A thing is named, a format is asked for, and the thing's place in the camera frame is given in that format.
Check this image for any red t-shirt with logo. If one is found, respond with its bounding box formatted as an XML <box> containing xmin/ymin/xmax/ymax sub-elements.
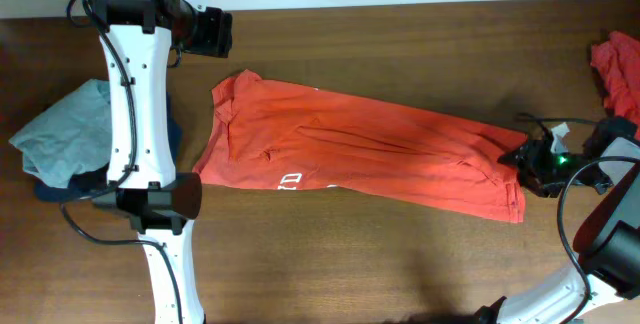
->
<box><xmin>194</xmin><ymin>70</ymin><xmax>526</xmax><ymax>223</ymax></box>

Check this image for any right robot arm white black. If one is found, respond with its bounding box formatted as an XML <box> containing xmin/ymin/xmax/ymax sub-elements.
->
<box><xmin>472</xmin><ymin>113</ymin><xmax>639</xmax><ymax>324</ymax></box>

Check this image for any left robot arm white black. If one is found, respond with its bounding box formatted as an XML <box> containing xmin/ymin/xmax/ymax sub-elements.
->
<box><xmin>81</xmin><ymin>0</ymin><xmax>233</xmax><ymax>324</ymax></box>

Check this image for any red garment pile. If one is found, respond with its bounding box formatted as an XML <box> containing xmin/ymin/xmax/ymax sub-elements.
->
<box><xmin>590</xmin><ymin>31</ymin><xmax>639</xmax><ymax>140</ymax></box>

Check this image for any grey folded shirt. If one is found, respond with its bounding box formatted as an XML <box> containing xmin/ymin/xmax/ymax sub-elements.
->
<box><xmin>9</xmin><ymin>79</ymin><xmax>112</xmax><ymax>188</ymax></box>

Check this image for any dark navy folded garment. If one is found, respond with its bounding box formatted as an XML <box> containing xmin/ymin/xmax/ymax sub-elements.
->
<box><xmin>34</xmin><ymin>94</ymin><xmax>183</xmax><ymax>202</ymax></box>

